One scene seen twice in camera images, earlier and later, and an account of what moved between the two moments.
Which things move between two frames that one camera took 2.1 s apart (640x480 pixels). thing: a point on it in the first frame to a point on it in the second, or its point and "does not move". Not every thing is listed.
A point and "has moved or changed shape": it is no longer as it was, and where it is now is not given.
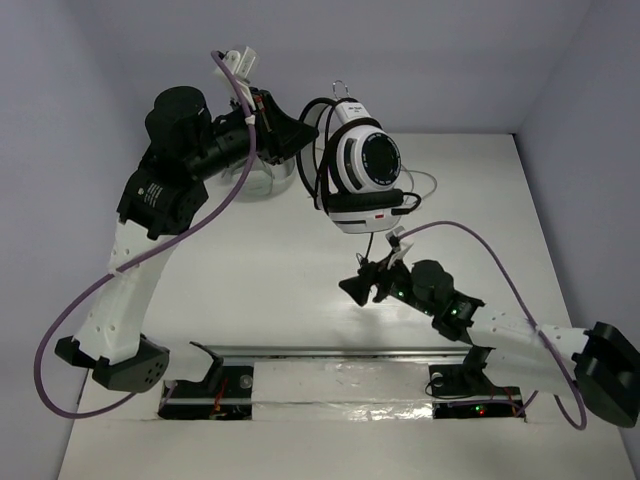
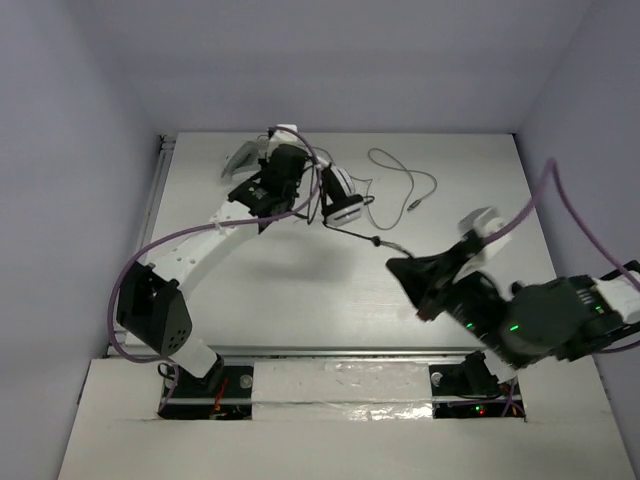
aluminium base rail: x=343 y=352 does not move
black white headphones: x=351 y=166 has moved or changed shape
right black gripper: x=360 y=286 to x=428 y=279
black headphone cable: x=317 y=198 to x=375 y=240
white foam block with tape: x=341 y=390 does not move
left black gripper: x=265 y=128 to x=333 y=204
